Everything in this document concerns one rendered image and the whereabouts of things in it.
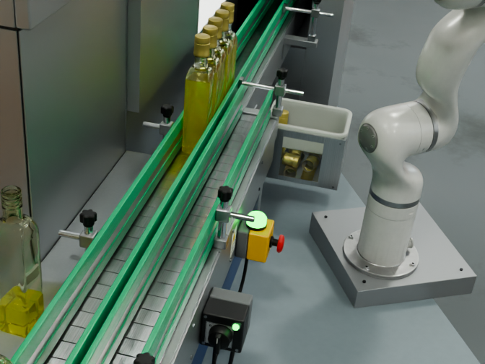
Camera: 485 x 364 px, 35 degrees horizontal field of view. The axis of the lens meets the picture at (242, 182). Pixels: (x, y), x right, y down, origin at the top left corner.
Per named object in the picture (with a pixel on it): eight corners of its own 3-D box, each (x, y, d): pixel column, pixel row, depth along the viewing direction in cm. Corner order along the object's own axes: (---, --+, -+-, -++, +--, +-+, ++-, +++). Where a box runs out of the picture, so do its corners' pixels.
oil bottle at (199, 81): (187, 141, 184) (191, 58, 173) (210, 145, 183) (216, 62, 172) (180, 152, 179) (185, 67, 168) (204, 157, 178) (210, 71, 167)
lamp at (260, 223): (247, 217, 168) (249, 206, 167) (268, 222, 168) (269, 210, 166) (243, 229, 164) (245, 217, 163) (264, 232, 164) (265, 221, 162)
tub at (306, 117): (272, 123, 224) (276, 95, 219) (348, 136, 221) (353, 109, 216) (260, 150, 209) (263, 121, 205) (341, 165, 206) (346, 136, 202)
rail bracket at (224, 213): (216, 240, 151) (221, 182, 145) (252, 247, 150) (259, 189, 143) (211, 250, 148) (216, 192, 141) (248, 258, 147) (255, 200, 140)
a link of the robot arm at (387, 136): (430, 201, 181) (454, 113, 168) (367, 219, 173) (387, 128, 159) (398, 175, 189) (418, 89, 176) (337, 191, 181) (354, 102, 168)
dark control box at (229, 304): (210, 319, 150) (212, 285, 146) (249, 328, 149) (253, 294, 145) (198, 347, 143) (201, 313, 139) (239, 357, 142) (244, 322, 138)
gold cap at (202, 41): (196, 58, 167) (198, 39, 164) (190, 52, 169) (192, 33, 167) (211, 57, 168) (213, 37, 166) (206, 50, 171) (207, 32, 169)
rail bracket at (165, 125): (145, 149, 179) (146, 98, 173) (173, 155, 178) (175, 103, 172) (139, 157, 176) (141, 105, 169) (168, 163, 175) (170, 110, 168)
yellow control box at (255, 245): (241, 240, 173) (244, 213, 169) (273, 247, 172) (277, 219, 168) (234, 258, 167) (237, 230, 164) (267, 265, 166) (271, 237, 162)
